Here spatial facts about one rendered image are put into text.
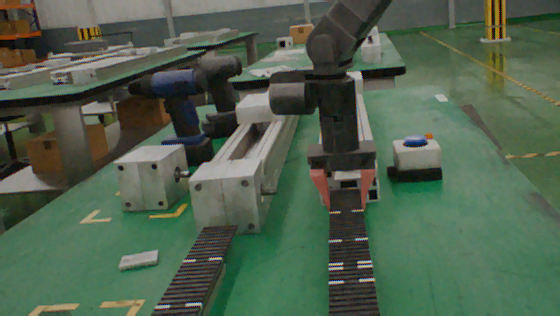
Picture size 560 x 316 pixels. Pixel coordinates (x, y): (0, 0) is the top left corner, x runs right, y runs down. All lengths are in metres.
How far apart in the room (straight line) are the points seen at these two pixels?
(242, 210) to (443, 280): 0.32
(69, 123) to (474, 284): 2.78
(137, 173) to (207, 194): 0.21
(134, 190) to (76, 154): 2.25
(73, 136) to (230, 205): 2.46
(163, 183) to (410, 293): 0.51
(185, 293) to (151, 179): 0.38
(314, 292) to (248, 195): 0.21
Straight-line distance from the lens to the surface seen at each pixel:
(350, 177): 0.87
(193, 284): 0.64
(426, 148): 0.95
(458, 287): 0.65
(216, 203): 0.81
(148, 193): 0.99
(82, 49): 5.75
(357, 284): 0.59
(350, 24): 0.71
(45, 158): 3.78
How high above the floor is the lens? 1.11
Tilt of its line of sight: 14 degrees down
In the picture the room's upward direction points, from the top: 6 degrees counter-clockwise
